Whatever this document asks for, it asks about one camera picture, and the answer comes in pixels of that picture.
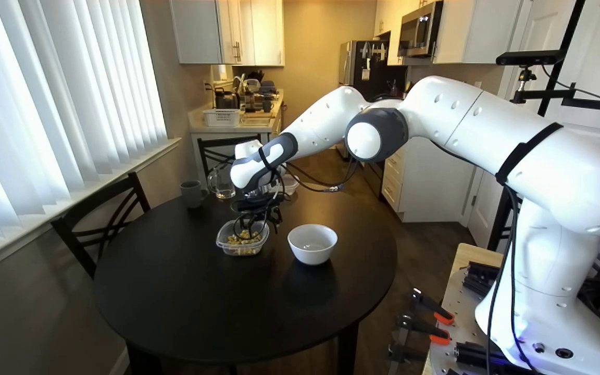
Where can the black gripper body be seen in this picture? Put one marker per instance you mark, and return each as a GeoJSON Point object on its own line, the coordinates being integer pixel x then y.
{"type": "Point", "coordinates": [259, 196]}

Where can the clear plastic lunch box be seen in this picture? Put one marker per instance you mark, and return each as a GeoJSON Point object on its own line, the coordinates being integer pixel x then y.
{"type": "Point", "coordinates": [243, 242]}

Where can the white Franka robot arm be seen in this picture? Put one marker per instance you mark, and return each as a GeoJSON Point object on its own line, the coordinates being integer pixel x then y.
{"type": "Point", "coordinates": [556, 180]}

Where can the white ceramic bowl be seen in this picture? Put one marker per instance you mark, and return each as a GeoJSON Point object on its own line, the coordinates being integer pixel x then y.
{"type": "Point", "coordinates": [310, 242]}

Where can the black box on workbench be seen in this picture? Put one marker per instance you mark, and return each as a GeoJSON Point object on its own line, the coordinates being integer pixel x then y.
{"type": "Point", "coordinates": [482, 278]}

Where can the empty clear plastic container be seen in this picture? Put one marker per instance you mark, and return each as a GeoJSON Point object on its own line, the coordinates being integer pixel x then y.
{"type": "Point", "coordinates": [292, 187]}

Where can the clear drinking glass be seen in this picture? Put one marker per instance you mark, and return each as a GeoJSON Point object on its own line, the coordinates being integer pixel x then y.
{"type": "Point", "coordinates": [221, 188]}

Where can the dark grey cup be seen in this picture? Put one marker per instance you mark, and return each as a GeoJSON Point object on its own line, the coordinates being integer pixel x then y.
{"type": "Point", "coordinates": [193, 195]}

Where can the black wooden chair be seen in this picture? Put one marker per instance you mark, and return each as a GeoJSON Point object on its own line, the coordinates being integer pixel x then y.
{"type": "Point", "coordinates": [98, 210]}
{"type": "Point", "coordinates": [217, 141]}

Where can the white dish tub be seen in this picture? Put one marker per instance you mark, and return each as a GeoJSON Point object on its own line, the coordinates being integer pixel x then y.
{"type": "Point", "coordinates": [223, 118]}

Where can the black coffee maker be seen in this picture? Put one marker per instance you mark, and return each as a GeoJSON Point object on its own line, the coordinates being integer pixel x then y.
{"type": "Point", "coordinates": [228, 98]}

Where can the white base cabinet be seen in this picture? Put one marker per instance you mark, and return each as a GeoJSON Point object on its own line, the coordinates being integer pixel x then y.
{"type": "Point", "coordinates": [427, 188]}

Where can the black refrigerator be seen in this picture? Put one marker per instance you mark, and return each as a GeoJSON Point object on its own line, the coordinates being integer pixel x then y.
{"type": "Point", "coordinates": [369, 64]}

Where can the light wooden robot workbench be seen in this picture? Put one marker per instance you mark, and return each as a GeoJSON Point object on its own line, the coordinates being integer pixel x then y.
{"type": "Point", "coordinates": [457, 299]}

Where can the white vertical window blinds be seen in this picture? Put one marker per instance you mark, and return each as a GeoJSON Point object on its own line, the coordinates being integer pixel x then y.
{"type": "Point", "coordinates": [57, 90]}

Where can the black microwave oven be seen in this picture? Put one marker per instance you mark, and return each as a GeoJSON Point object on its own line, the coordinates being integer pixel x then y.
{"type": "Point", "coordinates": [422, 31]}

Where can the white door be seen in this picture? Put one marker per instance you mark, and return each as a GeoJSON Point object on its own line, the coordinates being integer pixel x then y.
{"type": "Point", "coordinates": [592, 43]}

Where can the white wall cabinet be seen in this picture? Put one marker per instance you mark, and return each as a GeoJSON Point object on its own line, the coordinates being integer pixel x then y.
{"type": "Point", "coordinates": [473, 31]}
{"type": "Point", "coordinates": [244, 31]}

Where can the black camera stand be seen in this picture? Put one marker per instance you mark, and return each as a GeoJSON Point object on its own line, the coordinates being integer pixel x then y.
{"type": "Point", "coordinates": [530, 57]}

